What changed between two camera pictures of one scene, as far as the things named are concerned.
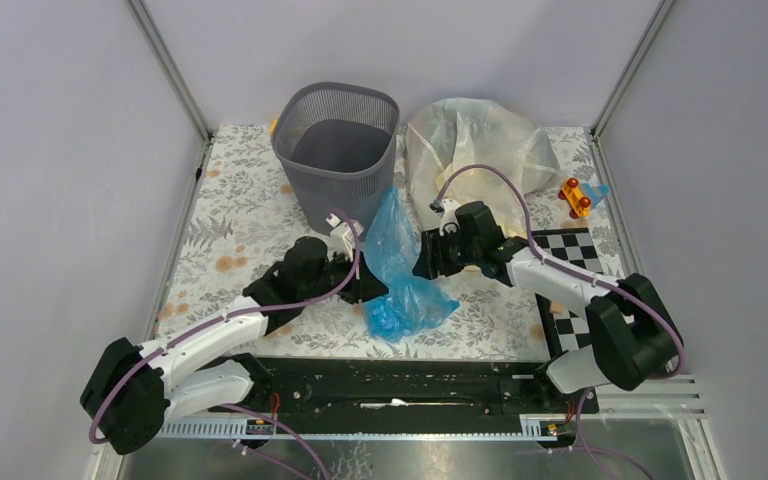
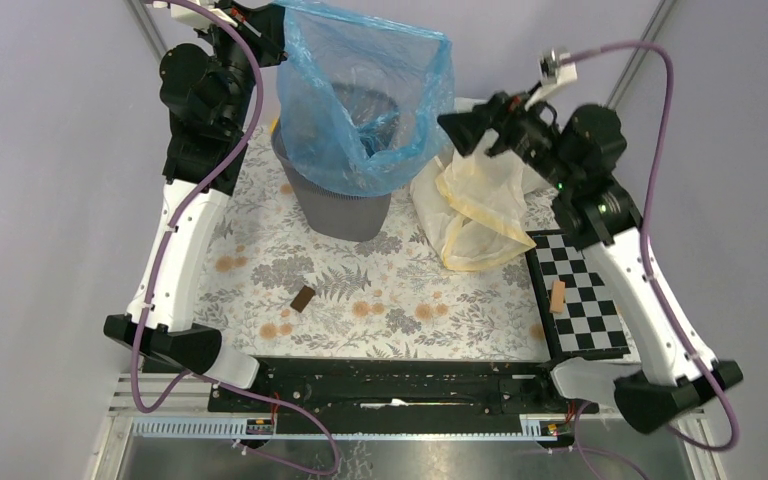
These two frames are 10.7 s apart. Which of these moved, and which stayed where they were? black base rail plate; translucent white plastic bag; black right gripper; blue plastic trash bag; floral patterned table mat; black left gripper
Moved: blue plastic trash bag; black left gripper; black right gripper
Stayed: black base rail plate; floral patterned table mat; translucent white plastic bag
